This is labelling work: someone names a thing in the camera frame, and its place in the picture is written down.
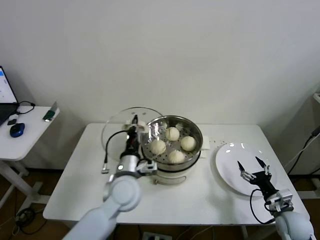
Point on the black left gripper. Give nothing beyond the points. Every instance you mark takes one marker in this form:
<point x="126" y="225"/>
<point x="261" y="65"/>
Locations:
<point x="132" y="143"/>

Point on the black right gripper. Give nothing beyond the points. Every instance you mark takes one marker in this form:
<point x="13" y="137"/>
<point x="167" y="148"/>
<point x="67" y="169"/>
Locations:
<point x="263" y="182"/>

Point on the white steamed baozi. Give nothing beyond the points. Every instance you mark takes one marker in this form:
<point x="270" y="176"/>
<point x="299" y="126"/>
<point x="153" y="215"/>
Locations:
<point x="176" y="157"/>
<point x="157" y="146"/>
<point x="172" y="133"/>
<point x="188" y="143"/>

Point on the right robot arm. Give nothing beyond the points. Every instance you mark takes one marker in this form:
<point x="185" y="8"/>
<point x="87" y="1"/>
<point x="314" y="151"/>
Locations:
<point x="295" y="225"/>

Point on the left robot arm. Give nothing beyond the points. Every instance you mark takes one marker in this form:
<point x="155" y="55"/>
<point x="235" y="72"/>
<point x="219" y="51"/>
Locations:
<point x="122" y="193"/>

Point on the perforated steel steamer basket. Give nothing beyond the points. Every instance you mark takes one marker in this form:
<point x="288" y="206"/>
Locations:
<point x="192" y="155"/>

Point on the white round plate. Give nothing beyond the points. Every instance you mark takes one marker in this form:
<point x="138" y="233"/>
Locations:
<point x="230" y="160"/>

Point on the white side table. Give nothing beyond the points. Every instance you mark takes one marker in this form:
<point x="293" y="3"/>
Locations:
<point x="35" y="135"/>

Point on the grey floor power strip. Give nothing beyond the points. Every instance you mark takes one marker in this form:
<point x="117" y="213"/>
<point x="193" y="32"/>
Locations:
<point x="155" y="236"/>

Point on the black laptop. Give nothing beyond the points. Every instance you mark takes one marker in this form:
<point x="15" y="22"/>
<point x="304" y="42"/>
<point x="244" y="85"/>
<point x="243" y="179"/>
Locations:
<point x="6" y="110"/>

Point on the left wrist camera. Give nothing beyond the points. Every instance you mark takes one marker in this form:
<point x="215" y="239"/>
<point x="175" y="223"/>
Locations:
<point x="148" y="167"/>

